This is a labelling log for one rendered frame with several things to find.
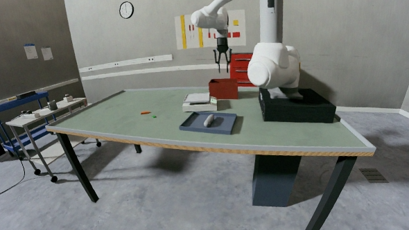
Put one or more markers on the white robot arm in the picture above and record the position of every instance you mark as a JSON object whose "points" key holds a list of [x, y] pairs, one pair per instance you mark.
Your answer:
{"points": [[272, 63]]}

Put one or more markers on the white digital scale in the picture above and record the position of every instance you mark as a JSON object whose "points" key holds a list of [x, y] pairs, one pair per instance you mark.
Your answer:
{"points": [[199, 102]]}

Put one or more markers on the red open box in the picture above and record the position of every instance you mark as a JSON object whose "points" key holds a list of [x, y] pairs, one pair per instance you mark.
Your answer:
{"points": [[224, 89]]}

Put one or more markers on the grey gas cylinder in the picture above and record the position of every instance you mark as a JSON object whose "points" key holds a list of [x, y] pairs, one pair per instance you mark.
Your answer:
{"points": [[209, 120]]}

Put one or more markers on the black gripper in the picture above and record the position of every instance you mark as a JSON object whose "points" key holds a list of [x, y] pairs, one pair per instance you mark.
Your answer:
{"points": [[222, 47]]}

